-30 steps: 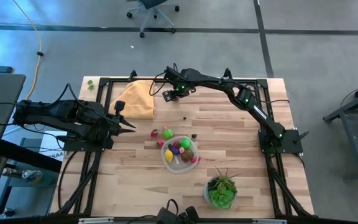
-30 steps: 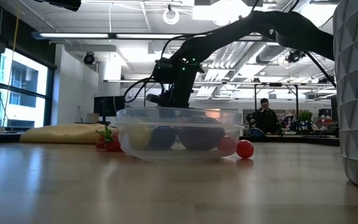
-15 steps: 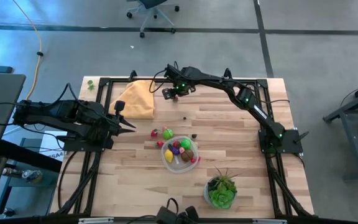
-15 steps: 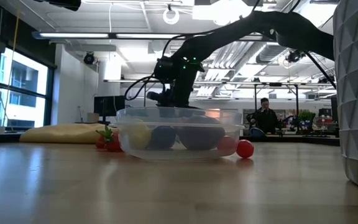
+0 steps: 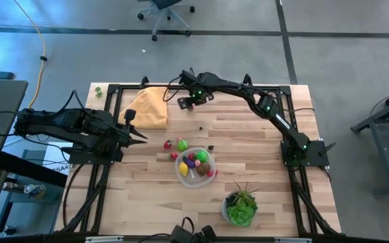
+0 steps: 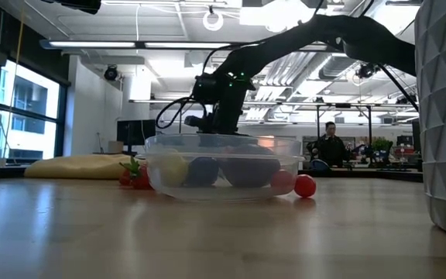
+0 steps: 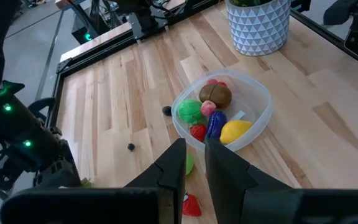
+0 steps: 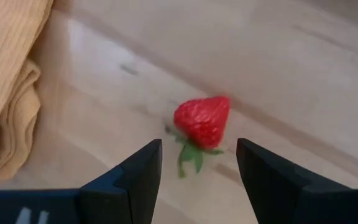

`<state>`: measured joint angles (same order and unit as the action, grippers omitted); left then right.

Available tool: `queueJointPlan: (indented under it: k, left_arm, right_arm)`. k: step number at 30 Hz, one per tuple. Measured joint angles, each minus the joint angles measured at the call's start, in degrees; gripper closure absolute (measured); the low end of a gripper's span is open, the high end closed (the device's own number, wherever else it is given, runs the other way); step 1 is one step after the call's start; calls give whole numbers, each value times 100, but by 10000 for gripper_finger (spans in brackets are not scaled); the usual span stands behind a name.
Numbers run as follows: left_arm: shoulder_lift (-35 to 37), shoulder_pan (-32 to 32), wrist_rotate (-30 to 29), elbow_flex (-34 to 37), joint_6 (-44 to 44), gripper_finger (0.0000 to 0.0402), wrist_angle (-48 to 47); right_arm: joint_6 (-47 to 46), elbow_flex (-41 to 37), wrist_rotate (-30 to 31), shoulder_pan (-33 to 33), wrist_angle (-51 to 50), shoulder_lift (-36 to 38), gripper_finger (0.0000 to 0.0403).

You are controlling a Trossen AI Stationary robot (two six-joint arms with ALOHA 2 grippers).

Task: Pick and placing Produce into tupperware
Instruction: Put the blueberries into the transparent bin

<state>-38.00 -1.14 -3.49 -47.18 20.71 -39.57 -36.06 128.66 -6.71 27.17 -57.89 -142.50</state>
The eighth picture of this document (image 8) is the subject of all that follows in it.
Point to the red strawberry toy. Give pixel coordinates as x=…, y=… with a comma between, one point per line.
x=202, y=121

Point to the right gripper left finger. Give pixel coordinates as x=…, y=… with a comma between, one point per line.
x=129, y=193

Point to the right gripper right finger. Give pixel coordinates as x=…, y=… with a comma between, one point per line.
x=275, y=193

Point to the yellow folded cloth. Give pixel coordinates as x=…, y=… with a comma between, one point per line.
x=5, y=62

